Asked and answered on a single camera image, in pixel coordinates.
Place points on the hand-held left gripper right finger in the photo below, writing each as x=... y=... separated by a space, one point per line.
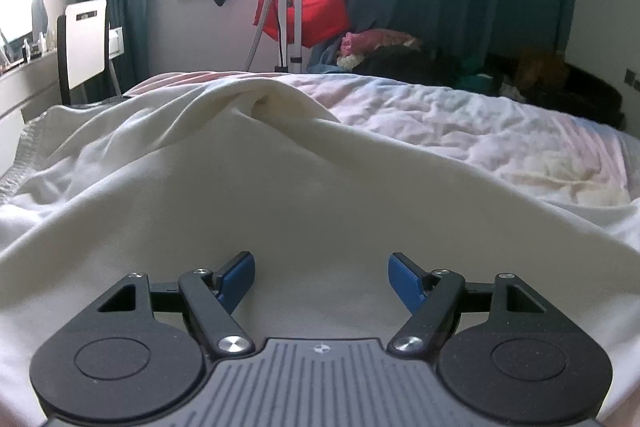
x=406 y=283

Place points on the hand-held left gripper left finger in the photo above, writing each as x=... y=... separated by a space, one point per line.
x=236 y=279

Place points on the cream white garment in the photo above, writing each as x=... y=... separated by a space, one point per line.
x=280 y=187

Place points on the pile of clothes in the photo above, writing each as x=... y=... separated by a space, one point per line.
x=560 y=82
x=395 y=52

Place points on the pale pink bed sheet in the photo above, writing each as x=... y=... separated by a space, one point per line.
x=450 y=127

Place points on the red bag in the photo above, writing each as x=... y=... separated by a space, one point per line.
x=320 y=14

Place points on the white chair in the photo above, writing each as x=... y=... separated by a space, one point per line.
x=85 y=44

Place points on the white desk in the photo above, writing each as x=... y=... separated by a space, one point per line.
x=22 y=82

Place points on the dark vase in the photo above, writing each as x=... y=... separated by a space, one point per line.
x=39 y=4

